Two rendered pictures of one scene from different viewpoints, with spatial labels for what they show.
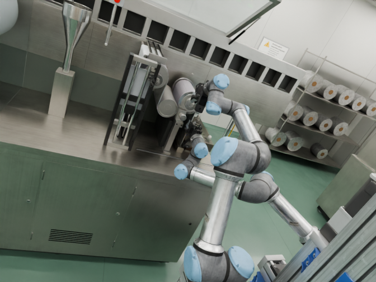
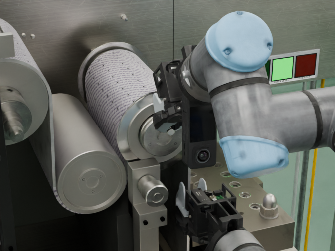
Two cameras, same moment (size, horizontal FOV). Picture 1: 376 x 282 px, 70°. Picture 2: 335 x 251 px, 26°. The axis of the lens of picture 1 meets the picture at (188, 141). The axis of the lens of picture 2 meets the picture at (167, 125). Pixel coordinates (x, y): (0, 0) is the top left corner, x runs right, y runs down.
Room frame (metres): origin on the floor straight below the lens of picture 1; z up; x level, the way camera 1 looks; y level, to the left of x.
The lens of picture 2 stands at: (0.49, 0.03, 1.79)
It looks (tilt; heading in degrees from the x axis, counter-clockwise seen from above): 26 degrees down; 2
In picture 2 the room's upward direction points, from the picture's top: straight up
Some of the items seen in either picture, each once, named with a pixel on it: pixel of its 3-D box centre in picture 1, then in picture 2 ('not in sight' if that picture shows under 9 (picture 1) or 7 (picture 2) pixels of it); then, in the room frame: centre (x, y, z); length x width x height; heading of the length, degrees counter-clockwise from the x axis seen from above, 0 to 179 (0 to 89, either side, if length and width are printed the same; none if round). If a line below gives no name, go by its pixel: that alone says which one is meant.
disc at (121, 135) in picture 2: (190, 103); (159, 131); (1.58, 0.08, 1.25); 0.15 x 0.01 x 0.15; 113
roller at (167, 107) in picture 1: (165, 99); (74, 149); (1.65, 0.24, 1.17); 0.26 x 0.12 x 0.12; 23
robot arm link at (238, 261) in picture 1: (234, 267); not in sight; (0.78, -0.37, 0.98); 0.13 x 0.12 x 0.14; 111
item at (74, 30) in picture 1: (66, 69); not in sight; (1.40, 0.79, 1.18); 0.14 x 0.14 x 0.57
